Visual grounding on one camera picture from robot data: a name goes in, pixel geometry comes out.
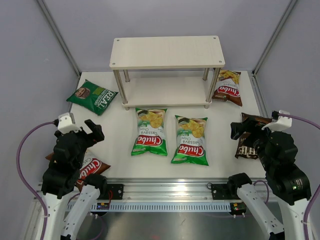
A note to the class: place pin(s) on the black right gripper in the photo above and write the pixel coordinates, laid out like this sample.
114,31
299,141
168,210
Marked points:
249,125

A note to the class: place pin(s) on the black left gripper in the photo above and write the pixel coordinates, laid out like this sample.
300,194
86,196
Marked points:
97,132

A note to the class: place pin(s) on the brown chuba bag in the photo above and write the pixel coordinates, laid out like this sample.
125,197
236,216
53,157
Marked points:
93,167
228,87

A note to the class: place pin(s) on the dark green REAL chips bag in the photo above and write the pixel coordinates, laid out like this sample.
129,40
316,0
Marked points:
93,97

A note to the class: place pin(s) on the green Chuba chips bag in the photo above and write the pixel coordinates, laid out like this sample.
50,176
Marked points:
151,135
190,141

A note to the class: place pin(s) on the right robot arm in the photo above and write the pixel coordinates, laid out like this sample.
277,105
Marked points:
276,151

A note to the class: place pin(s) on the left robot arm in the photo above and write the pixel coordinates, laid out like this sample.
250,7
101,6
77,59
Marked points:
57,226

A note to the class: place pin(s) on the brown sea salt chips bag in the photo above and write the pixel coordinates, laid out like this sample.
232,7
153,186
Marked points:
243,150

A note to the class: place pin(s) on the brown Chuba bag by shelf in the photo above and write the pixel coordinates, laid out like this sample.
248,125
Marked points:
228,87

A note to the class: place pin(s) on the white two-tier shelf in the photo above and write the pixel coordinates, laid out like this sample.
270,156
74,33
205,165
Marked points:
166,71

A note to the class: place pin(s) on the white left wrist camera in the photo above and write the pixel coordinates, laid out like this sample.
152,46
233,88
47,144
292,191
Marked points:
65,122

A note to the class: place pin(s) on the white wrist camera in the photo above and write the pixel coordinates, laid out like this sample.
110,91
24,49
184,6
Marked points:
65,122
280,121

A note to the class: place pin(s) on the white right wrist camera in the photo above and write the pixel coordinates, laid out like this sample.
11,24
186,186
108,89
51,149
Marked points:
280,121

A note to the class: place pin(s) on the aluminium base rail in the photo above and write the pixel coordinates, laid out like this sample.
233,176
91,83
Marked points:
163,197

